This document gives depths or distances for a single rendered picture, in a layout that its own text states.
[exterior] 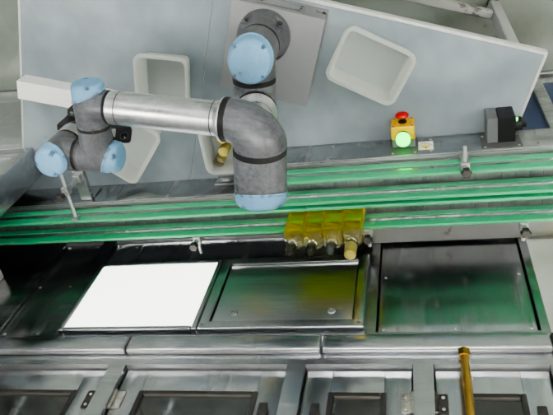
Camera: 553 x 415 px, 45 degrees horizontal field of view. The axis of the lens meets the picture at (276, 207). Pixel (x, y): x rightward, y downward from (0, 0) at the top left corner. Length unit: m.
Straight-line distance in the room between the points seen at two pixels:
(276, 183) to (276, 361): 0.56
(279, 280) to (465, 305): 0.54
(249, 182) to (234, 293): 0.67
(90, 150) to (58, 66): 0.79
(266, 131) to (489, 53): 0.89
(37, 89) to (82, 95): 0.81
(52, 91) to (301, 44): 0.84
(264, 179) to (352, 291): 0.64
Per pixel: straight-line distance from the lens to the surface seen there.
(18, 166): 2.41
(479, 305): 1.93
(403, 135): 2.03
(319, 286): 1.98
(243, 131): 1.37
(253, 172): 1.40
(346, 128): 2.14
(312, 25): 1.93
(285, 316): 1.89
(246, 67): 1.75
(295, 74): 1.98
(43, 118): 2.43
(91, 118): 1.53
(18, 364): 2.09
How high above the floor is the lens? 2.70
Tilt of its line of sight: 58 degrees down
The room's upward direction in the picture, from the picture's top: 162 degrees counter-clockwise
